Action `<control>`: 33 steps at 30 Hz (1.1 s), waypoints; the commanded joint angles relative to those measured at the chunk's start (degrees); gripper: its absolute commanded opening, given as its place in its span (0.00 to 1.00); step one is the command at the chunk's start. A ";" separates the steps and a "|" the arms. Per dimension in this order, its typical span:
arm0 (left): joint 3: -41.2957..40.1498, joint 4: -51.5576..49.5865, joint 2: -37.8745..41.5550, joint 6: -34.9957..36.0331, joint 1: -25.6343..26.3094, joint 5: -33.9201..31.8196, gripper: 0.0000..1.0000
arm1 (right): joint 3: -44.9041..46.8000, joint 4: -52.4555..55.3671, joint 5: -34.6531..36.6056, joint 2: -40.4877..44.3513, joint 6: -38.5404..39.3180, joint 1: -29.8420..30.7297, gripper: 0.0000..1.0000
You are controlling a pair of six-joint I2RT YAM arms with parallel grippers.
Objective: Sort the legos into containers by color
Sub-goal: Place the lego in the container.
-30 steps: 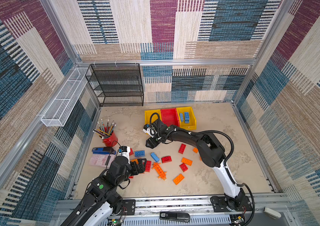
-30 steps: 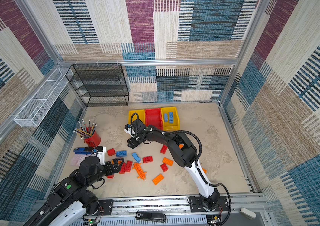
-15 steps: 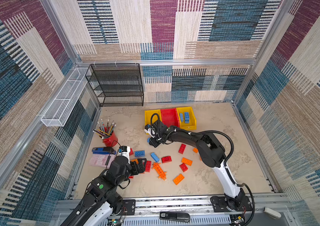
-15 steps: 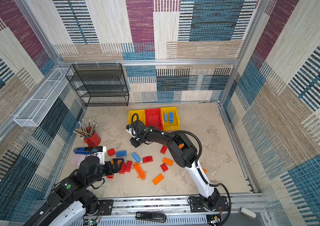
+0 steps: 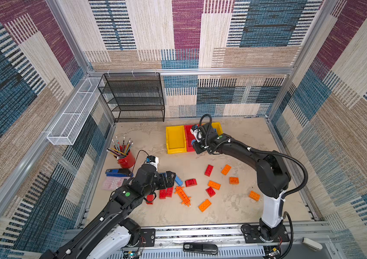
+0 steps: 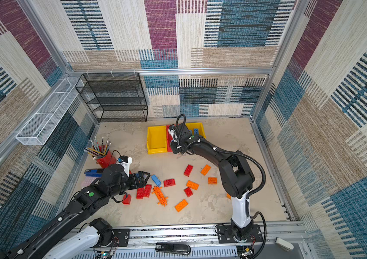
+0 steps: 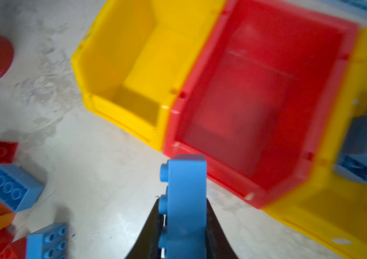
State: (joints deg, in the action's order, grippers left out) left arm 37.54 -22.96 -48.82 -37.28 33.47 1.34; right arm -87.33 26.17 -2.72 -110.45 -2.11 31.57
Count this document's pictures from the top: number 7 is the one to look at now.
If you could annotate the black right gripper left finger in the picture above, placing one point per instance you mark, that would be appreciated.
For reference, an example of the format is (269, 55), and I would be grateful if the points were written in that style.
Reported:
(147, 243)

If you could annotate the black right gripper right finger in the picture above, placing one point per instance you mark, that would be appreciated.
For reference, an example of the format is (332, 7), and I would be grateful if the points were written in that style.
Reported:
(217, 244)

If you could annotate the blue lego brick small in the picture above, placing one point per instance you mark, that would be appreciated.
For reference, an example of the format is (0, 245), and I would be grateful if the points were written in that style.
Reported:
(19, 191)

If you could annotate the right yellow plastic bin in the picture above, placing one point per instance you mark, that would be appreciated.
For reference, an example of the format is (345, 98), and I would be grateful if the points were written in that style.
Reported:
(331, 206)

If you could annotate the yellow plastic bin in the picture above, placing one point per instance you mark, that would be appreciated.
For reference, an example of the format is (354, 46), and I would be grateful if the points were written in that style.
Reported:
(135, 58)
(331, 206)

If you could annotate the red plastic bin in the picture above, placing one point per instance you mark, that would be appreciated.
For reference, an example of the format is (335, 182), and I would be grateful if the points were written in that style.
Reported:
(258, 98)

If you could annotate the left yellow plastic bin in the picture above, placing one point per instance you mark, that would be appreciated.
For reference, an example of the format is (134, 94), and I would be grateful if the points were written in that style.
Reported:
(135, 58)

